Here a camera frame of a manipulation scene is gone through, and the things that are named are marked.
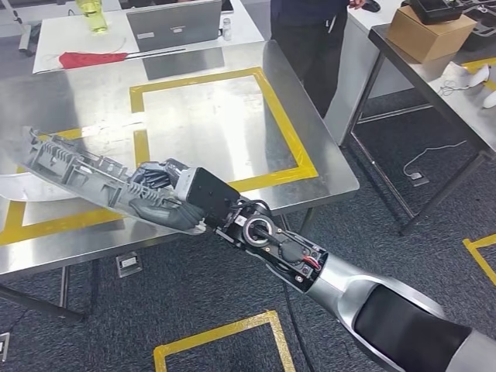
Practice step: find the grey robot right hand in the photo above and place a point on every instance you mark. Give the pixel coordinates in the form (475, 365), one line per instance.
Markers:
(162, 215)

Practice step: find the grey plastic wheel cover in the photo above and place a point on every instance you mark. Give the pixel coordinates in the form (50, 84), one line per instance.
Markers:
(77, 169)

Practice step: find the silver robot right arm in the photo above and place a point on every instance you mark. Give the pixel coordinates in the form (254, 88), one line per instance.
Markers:
(349, 292)

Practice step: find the stainless steel workbench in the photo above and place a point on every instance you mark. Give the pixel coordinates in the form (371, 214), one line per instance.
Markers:
(213, 118)

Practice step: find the white plastic part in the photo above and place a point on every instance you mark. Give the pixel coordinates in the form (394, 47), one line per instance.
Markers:
(23, 190)

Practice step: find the metal floor socket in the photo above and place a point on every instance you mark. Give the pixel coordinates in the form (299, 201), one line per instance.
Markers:
(129, 264)
(419, 179)
(4, 348)

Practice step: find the yellow floor tape square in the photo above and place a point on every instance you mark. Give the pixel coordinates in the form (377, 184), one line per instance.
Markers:
(213, 333)
(480, 262)

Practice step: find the red cloth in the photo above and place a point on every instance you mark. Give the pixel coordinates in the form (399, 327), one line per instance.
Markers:
(93, 59)

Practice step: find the yellow tape twin rectangle marking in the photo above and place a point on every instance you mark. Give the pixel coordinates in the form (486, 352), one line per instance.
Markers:
(282, 120)

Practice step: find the grey laptop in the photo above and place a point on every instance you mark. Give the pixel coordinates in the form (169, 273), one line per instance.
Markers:
(174, 25)

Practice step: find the small clear bottle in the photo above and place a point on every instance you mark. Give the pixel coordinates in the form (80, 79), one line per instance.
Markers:
(226, 30)

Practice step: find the yellow transparent bottle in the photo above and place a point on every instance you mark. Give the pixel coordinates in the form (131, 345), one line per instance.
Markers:
(92, 15)

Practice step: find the person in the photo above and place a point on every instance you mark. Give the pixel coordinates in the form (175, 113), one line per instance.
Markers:
(309, 51)

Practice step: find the black computer mouse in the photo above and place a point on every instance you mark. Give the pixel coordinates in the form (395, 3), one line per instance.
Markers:
(371, 6)

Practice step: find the cardboard box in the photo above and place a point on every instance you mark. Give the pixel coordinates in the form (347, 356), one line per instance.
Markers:
(426, 41)

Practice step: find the stainless steel table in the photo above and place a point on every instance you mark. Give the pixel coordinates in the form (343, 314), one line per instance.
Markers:
(465, 123)

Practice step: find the black device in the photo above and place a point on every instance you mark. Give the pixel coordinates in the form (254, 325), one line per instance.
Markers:
(438, 10)

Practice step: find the black carrying case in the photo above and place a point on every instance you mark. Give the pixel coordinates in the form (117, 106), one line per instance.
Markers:
(484, 31)

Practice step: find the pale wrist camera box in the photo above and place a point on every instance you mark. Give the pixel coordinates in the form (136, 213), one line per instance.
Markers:
(188, 182)

